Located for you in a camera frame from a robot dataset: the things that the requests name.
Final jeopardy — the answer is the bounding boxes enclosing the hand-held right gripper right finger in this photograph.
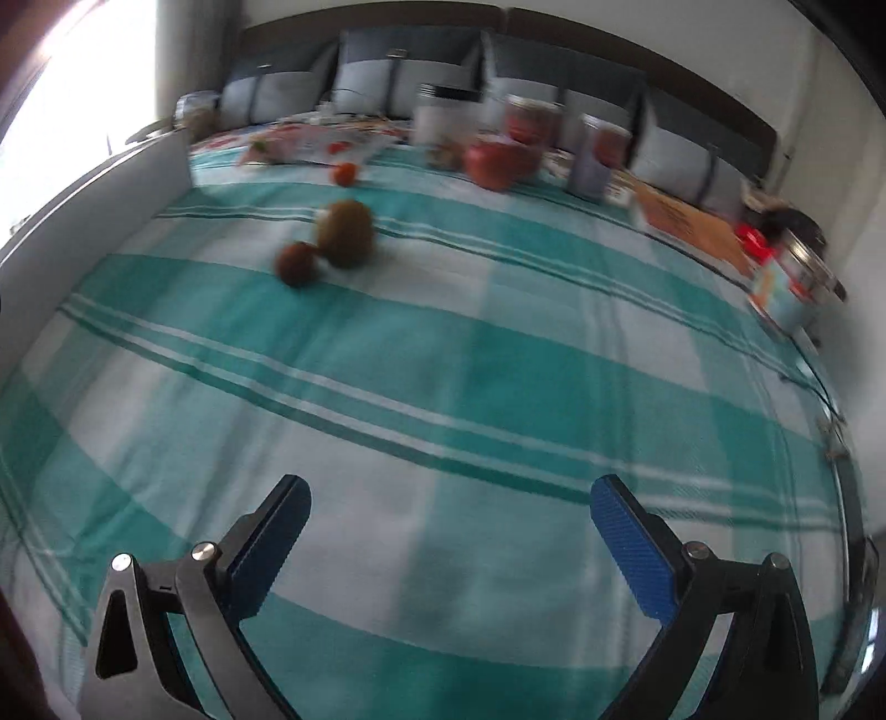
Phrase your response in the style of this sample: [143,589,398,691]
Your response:
[590,475,821,720]

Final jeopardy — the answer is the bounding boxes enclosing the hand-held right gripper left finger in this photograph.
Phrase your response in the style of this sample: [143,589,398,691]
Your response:
[78,475,312,720]

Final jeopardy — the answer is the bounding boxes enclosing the small dark brown fruit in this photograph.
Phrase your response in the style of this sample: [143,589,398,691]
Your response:
[275,241,323,288]

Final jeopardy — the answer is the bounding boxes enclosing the brown kiwi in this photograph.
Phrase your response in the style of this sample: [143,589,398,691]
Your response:
[315,199,377,270]

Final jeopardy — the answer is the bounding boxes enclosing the green plaid bed sheet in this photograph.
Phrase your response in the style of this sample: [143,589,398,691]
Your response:
[0,128,863,720]

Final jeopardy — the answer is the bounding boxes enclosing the tilted labelled tin can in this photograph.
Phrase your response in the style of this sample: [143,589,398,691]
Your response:
[748,228,849,333]

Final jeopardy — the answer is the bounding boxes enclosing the orange cover book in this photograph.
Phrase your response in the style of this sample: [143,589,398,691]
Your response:
[626,183,755,278]

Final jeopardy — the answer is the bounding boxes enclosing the red box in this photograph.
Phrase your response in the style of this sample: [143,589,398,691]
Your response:
[734,222,776,268]

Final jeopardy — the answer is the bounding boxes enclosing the black bag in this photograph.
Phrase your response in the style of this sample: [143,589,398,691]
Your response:
[744,190,828,257]

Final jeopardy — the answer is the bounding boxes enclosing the white bed side board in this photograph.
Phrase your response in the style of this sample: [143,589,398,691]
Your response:
[0,128,193,368]

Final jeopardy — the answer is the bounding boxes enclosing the grey label can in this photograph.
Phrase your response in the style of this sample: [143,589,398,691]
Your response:
[568,112,634,202]

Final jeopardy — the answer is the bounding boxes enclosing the grey pillow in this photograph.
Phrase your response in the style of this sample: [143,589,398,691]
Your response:
[633,90,755,209]
[481,33,648,150]
[331,29,486,115]
[221,65,333,130]

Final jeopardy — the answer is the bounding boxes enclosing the pink snack packet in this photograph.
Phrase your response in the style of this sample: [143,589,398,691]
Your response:
[239,131,292,167]

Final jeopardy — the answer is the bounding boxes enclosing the large red-orange fruit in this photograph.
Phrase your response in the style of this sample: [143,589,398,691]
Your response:
[462,135,541,193]

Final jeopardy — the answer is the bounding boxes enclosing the white snack packet red print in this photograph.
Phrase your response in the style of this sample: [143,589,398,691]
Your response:
[287,123,409,165]

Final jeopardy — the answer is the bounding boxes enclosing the orange label can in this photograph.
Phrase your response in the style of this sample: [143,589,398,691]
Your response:
[502,93,565,181]

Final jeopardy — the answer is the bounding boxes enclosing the clear plastic bag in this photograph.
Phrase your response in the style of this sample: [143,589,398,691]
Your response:
[173,90,223,136]

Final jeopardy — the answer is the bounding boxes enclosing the clear jar with black lid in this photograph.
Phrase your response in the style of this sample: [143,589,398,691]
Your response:
[411,83,486,171]

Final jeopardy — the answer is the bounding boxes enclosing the white curtain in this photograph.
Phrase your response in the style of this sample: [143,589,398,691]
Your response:
[152,0,245,126]

